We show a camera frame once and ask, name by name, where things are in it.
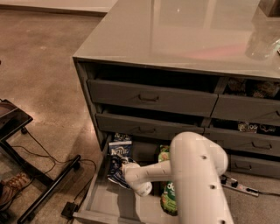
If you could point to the middle green Dang bag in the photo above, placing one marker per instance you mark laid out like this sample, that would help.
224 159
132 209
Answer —
164 153

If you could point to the snack bags in right drawers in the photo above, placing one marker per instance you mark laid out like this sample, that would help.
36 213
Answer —
256 89

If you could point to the dark box on counter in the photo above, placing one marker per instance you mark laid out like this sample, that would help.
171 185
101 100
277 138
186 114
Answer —
271 8

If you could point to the middle right grey drawer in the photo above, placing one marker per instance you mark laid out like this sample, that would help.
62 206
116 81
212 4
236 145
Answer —
244 141

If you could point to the white power strip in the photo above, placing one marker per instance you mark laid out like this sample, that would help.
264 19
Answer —
234 184

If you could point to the top right grey drawer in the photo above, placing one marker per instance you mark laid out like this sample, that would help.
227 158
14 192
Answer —
247 109

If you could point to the green dang bag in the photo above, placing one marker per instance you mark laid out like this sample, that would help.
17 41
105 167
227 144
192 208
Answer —
164 153
168 199

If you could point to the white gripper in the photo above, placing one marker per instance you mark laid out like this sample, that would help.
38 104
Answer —
143 188

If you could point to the black power adapter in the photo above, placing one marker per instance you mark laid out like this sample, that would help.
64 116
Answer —
69 210

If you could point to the front green Dang bag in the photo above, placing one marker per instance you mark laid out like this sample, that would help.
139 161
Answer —
168 199

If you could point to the orange sneaker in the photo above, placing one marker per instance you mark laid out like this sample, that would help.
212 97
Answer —
10 187

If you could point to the blue kettle chip bag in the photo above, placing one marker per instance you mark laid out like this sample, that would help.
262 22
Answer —
120 148
119 137
115 173

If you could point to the grey drawer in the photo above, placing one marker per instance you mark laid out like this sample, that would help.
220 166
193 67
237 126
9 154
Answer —
143 127
247 109
255 166
244 141
180 101

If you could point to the bottom right grey drawer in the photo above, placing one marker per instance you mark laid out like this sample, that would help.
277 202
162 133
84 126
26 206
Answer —
255 166

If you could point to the grey drawer cabinet counter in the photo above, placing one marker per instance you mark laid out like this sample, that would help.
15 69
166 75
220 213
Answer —
194 45

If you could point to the open bottom left drawer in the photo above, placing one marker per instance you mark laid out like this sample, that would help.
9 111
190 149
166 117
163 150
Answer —
109 203

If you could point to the top left grey drawer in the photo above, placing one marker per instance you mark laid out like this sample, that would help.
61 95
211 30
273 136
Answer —
180 101

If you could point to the snack bag on counter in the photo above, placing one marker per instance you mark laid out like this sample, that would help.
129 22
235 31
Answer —
276 46

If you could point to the middle left grey drawer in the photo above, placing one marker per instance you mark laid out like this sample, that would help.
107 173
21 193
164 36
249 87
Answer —
143 127

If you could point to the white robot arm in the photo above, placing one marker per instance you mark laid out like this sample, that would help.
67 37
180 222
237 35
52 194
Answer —
194 167

